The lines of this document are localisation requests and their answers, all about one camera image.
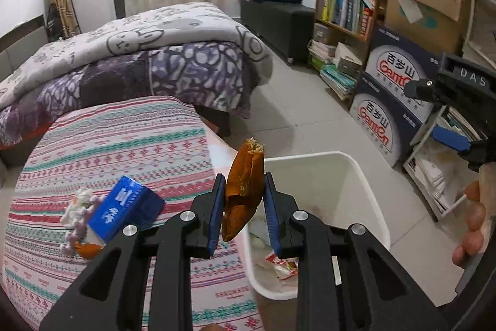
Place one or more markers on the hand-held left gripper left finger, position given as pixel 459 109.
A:
pixel 215 218

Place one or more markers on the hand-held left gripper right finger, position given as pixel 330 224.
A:
pixel 272 218

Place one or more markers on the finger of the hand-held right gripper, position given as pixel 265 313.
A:
pixel 422 89
pixel 451 137

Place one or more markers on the brown orange peel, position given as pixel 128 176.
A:
pixel 242 191
pixel 88 250

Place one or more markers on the white plastic bin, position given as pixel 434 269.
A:
pixel 348 191

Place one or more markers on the person's right hand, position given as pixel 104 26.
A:
pixel 474 222

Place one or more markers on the navy printed water box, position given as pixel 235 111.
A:
pixel 399 71
pixel 381 125

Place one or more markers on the white shelf unit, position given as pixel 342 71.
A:
pixel 434 176

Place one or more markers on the red wrapper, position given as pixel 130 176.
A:
pixel 281 265

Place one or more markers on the brown cardboard box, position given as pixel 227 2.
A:
pixel 418 17

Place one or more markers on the blue milk carton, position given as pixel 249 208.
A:
pixel 124 209

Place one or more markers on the pile of books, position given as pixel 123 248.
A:
pixel 333 63

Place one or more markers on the wooden bookshelf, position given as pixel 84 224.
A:
pixel 381 5

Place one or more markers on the row of thick books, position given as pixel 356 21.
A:
pixel 345 9

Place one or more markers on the patterned knit-print tablecloth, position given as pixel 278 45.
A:
pixel 108 145

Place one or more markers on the crumpled white tissue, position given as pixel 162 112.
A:
pixel 77 216

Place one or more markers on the black storage bench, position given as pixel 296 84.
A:
pixel 279 28

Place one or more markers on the purple patterned quilt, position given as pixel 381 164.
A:
pixel 135 79

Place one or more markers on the bed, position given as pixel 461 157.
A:
pixel 135 63

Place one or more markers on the grey cat-print blanket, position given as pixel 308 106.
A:
pixel 135 32

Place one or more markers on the black hanging bag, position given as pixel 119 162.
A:
pixel 53 24

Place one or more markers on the grey padded headboard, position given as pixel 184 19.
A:
pixel 15 48

